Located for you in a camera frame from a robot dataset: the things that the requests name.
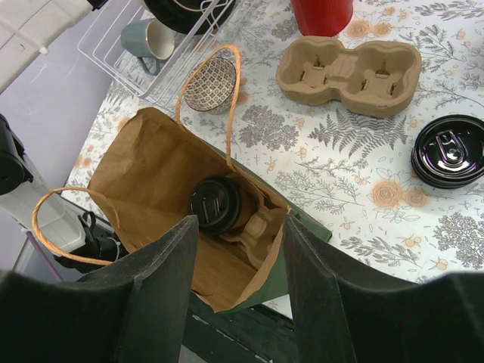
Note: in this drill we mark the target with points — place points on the white wire dish rack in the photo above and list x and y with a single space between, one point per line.
102 45

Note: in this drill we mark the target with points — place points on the floral tablecloth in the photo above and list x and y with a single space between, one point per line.
350 173

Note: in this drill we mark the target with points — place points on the grey blue cup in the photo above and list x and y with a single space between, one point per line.
150 41

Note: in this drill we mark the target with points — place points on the brown pulp cup carrier stack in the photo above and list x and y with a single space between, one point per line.
376 78

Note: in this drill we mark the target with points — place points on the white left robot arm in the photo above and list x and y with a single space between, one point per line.
49 93

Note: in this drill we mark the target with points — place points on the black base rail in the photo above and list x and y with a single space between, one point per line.
255 334

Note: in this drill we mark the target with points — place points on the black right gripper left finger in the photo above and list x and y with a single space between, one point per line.
132 310

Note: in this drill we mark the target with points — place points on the black plastic cup lid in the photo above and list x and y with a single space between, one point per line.
217 203

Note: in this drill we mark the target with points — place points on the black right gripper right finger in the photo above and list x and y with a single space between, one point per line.
346 311

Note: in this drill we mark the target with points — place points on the green paper bag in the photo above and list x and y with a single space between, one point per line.
143 183

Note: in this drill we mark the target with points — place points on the patterned small bowl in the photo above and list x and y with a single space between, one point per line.
212 88

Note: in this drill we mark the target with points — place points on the black round plate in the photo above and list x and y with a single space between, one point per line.
183 16

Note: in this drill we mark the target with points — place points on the single brown pulp cup carrier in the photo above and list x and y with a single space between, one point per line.
258 234

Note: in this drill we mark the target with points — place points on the red ribbed straw holder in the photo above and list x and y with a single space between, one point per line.
322 17

